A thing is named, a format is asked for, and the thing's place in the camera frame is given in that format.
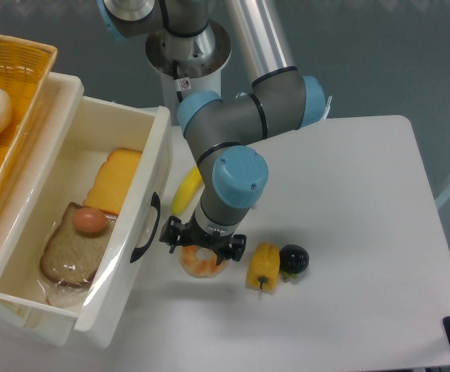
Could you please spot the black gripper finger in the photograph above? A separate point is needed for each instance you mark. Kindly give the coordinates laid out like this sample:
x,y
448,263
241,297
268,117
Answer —
x,y
171,233
231,248

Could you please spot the white drawer cabinet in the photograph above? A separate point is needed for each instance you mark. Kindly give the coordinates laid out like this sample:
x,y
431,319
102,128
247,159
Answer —
x,y
49,122

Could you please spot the black round fruit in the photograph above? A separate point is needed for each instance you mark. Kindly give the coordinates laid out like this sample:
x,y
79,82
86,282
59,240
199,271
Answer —
x,y
294,260

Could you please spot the yellow banana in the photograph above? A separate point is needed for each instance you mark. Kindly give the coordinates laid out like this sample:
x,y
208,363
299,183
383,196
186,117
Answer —
x,y
186,191

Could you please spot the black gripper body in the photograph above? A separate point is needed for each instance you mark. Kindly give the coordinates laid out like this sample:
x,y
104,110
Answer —
x,y
193,234

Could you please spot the white drawer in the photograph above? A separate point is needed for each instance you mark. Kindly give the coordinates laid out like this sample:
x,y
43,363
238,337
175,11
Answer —
x,y
97,129

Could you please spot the white bracket right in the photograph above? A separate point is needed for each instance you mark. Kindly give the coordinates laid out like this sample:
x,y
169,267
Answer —
x,y
327,107

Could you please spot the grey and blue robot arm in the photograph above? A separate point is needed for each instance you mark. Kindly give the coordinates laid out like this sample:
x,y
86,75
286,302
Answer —
x,y
220,134

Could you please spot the brown egg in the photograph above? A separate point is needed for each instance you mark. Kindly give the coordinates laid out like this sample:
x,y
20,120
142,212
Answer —
x,y
89,220

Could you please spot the yellow toast slice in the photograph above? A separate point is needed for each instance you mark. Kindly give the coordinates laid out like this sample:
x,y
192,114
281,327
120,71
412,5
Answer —
x,y
113,181

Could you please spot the yellow bell pepper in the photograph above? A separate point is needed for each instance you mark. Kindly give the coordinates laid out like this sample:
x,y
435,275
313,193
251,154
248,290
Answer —
x,y
264,268

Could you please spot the brown bread slice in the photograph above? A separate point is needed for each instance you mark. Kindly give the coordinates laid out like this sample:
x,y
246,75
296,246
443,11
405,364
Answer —
x,y
71,258

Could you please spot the orange glazed donut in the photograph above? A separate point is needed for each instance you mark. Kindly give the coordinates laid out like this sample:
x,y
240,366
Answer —
x,y
200,262

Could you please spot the orange wicker basket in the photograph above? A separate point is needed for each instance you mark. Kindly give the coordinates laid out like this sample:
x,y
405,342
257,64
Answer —
x,y
24,67

